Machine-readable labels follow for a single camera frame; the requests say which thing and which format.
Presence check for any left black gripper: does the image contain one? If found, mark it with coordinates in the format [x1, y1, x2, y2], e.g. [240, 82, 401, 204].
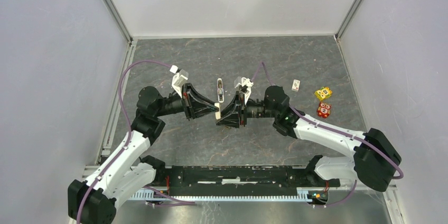
[155, 82, 219, 121]

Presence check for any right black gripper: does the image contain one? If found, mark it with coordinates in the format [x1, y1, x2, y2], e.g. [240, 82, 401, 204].
[216, 91, 278, 129]

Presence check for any white stapler top half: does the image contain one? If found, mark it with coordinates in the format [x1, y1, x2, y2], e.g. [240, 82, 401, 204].
[217, 78, 225, 103]

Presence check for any white staple box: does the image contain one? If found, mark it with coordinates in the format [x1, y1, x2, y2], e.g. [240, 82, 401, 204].
[291, 79, 301, 92]

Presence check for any beige stapler base half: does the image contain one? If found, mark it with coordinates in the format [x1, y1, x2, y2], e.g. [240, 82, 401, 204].
[214, 102, 221, 120]

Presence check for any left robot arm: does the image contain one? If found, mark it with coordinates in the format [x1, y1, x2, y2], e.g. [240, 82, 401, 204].
[68, 83, 219, 223]

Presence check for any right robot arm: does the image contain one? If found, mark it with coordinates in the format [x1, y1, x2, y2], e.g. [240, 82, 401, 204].
[216, 86, 404, 192]

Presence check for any red toy block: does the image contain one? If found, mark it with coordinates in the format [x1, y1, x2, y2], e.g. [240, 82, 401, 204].
[316, 102, 332, 118]

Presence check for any yellow toy block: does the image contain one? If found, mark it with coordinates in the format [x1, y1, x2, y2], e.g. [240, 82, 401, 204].
[314, 87, 332, 101]

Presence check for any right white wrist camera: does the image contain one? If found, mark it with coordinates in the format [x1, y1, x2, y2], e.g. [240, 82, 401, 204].
[234, 77, 254, 104]

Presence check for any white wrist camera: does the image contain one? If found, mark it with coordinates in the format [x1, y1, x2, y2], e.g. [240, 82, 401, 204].
[170, 65, 189, 97]
[234, 77, 254, 104]

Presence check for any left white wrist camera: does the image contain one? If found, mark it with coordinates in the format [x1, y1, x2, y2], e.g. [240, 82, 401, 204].
[170, 65, 189, 97]

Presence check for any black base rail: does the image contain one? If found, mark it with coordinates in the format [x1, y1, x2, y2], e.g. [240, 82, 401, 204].
[149, 165, 341, 197]

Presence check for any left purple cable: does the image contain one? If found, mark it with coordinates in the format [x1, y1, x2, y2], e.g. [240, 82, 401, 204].
[75, 59, 173, 224]

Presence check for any purple cable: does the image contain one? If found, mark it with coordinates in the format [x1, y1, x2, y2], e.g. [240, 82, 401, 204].
[75, 59, 173, 224]
[250, 62, 404, 180]

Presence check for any left aluminium frame post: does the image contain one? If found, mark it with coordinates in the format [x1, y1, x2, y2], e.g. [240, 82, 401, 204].
[102, 0, 133, 43]

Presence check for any aluminium frame post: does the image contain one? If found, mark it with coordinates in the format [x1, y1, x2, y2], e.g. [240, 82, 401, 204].
[334, 0, 363, 42]
[102, 0, 133, 43]

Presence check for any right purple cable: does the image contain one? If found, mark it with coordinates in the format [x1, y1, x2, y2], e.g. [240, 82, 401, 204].
[250, 62, 404, 180]

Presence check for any right aluminium frame post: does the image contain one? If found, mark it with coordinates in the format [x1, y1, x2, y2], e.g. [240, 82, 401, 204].
[334, 0, 363, 42]

